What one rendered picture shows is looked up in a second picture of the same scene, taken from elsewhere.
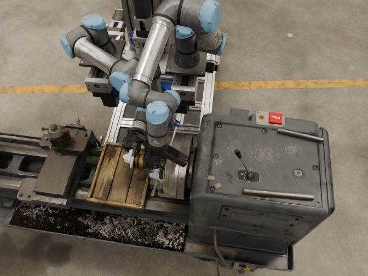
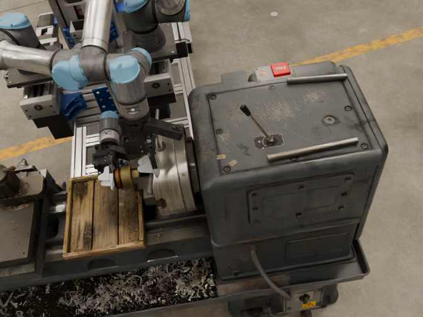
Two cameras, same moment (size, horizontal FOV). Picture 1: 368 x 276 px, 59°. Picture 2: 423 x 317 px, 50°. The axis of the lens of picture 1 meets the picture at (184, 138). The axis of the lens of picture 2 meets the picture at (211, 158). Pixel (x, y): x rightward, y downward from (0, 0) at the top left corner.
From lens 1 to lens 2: 0.33 m
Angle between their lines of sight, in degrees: 9
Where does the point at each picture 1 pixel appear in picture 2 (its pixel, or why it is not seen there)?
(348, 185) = (406, 166)
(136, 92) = (90, 60)
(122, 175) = (104, 213)
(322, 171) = (358, 109)
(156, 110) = (123, 63)
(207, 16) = not seen: outside the picture
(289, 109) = not seen: hidden behind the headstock
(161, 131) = (137, 93)
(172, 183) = (174, 184)
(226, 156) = (233, 127)
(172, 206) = (184, 231)
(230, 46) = (203, 46)
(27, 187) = not seen: outside the picture
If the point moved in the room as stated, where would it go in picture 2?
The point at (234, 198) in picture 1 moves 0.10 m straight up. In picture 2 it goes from (258, 171) to (257, 150)
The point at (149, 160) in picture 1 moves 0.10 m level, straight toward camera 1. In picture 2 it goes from (132, 143) to (148, 168)
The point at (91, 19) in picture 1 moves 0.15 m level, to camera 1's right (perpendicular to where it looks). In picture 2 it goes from (9, 19) to (47, 9)
